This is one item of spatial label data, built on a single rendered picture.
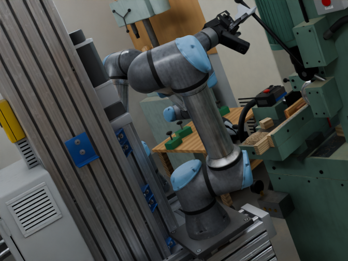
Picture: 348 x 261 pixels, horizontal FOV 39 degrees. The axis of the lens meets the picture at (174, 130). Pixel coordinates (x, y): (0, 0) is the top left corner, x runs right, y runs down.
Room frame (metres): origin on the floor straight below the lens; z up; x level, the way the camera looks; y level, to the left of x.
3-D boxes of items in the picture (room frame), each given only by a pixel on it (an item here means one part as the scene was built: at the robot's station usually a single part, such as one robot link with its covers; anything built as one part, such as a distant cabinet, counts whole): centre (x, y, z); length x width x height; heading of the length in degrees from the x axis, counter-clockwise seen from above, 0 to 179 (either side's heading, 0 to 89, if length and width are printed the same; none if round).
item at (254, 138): (1.82, -0.30, 0.91); 0.12 x 0.09 x 0.03; 34
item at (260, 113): (2.05, -0.45, 0.91); 0.15 x 0.14 x 0.09; 124
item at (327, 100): (1.66, -0.54, 1.02); 0.09 x 0.07 x 0.12; 124
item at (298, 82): (1.88, -0.58, 1.03); 0.14 x 0.07 x 0.09; 34
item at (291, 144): (1.97, -0.50, 0.87); 0.61 x 0.30 x 0.06; 124
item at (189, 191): (1.48, 0.01, 0.98); 0.13 x 0.12 x 0.14; 76
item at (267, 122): (1.92, -0.37, 0.92); 0.04 x 0.04 x 0.03; 15
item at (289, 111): (1.91, -0.52, 0.93); 0.17 x 0.01 x 0.06; 124
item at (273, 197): (1.87, -0.28, 0.58); 0.12 x 0.08 x 0.08; 34
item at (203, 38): (1.73, -0.18, 1.36); 0.11 x 0.08 x 0.09; 124
